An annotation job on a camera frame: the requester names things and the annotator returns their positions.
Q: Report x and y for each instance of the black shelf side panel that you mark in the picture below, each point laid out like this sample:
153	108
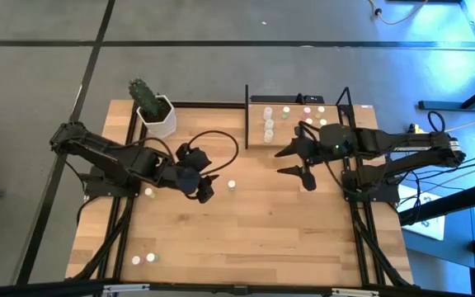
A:
246	123

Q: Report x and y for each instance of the green cactus plant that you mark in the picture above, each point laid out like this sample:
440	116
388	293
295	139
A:
144	97

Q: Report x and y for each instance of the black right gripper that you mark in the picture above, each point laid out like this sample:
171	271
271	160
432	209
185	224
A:
330	142

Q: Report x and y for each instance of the green medicine bottle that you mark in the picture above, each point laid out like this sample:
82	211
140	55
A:
285	110
231	184
151	257

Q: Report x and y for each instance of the white hexagonal plant pot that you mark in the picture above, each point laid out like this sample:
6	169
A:
163	128

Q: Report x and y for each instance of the wooden shelf board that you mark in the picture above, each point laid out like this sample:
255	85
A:
291	130

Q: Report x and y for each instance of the white printed sheet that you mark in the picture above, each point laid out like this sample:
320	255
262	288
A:
427	229

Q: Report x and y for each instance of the blue-lit metal table frame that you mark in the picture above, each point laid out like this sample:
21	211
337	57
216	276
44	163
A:
448	105

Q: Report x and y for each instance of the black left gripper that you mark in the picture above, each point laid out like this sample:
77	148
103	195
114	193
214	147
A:
192	169

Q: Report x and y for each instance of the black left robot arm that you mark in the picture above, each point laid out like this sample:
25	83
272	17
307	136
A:
118	158

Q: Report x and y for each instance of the silver metal bracket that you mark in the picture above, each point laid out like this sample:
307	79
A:
126	288
355	292

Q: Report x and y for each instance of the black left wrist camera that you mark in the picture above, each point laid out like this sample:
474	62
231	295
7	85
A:
205	194

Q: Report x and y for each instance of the black desk beam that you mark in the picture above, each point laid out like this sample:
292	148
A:
448	204

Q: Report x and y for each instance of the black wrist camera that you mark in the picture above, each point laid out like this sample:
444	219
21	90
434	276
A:
205	194
308	181

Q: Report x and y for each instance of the black aluminium table frame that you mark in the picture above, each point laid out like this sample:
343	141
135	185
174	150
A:
204	290

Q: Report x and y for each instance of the yellow power plug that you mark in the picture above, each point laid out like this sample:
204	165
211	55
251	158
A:
415	128

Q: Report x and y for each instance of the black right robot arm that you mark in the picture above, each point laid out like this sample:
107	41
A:
406	144

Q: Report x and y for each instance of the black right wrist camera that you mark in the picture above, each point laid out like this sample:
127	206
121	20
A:
308	181

